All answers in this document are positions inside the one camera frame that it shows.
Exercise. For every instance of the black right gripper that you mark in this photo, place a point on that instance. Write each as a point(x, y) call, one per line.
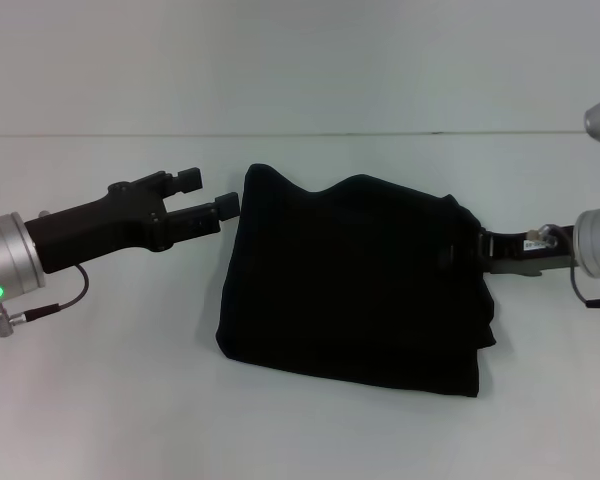
point(530, 250)

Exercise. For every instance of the black shirt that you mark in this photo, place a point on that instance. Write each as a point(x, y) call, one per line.
point(355, 280)

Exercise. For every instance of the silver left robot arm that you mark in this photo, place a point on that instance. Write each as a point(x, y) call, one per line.
point(7, 257)

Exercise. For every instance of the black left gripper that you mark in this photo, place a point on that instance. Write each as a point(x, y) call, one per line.
point(100, 227)

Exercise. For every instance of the small silver gripper plug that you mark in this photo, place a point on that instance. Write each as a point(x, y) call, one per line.
point(542, 236)
point(44, 214)

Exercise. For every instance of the white number label sticker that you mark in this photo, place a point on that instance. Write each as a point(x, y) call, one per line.
point(532, 245)

